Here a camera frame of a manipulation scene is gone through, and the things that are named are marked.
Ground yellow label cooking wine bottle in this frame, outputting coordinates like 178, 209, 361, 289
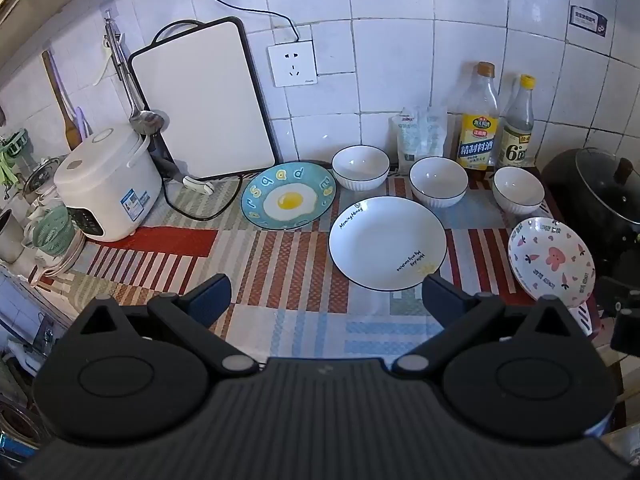
456, 61, 501, 171

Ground blue fried egg plate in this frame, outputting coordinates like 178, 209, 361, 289
241, 163, 337, 231

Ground black wall cable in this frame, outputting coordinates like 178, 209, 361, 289
181, 0, 301, 43

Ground white ribbed bowl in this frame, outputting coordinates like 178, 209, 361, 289
492, 166, 546, 217
409, 156, 469, 208
331, 145, 391, 192

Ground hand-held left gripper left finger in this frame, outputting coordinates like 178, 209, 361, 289
70, 274, 261, 377

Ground green plastic strainer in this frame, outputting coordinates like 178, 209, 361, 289
31, 204, 77, 261

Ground glass pot lid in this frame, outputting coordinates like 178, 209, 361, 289
575, 149, 640, 226

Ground stainless steel ladle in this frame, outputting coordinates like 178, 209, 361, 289
104, 19, 167, 137

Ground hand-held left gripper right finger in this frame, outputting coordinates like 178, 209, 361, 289
391, 274, 593, 376

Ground pink rabbit print plate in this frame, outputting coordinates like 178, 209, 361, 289
507, 217, 597, 309

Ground wooden wall shelf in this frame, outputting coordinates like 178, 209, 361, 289
0, 0, 88, 68

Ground clear plastic salt bag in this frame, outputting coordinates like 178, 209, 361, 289
390, 106, 448, 171

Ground blue white wall sticker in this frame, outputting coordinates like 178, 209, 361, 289
569, 5, 608, 38

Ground large white plate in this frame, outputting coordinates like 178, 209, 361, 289
328, 196, 449, 291

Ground white cutting board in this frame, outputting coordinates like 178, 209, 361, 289
129, 16, 279, 181

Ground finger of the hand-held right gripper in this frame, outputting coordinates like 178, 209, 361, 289
598, 275, 640, 317

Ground black rice cooker cord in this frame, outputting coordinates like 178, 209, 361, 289
150, 135, 246, 222

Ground wooden spatula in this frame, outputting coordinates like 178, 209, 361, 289
41, 50, 83, 151

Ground white rice cooker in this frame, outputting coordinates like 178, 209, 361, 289
53, 128, 163, 243

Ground striped tablecloth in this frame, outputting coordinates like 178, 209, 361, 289
37, 162, 601, 361

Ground black cooking pot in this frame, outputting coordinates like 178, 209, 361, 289
541, 147, 640, 281

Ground yellow cap vinegar bottle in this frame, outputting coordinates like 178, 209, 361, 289
501, 74, 537, 167

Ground white wall socket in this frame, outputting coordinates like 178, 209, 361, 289
267, 40, 318, 88

